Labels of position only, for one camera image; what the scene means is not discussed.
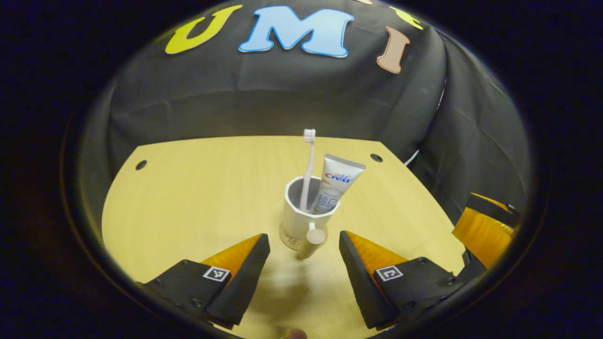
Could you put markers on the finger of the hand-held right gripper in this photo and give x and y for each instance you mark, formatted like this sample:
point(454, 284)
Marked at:
point(483, 230)

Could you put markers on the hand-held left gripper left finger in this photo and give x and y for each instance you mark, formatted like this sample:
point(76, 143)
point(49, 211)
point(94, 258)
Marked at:
point(242, 287)

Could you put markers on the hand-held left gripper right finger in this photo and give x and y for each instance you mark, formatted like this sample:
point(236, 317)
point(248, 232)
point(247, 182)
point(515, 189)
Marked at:
point(360, 282)

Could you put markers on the white toothpaste tube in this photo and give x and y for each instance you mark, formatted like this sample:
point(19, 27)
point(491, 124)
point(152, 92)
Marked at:
point(337, 181)

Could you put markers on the pink toothbrush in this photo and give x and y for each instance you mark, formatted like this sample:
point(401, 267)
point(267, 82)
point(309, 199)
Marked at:
point(309, 165)

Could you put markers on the wooden desktop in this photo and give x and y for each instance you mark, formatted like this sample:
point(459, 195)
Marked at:
point(188, 212)

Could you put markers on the black desk grommet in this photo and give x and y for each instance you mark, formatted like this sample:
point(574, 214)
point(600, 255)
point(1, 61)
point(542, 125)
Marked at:
point(141, 165)
point(376, 157)

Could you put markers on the black backdrop cloth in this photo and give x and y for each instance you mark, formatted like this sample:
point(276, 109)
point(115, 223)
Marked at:
point(282, 94)

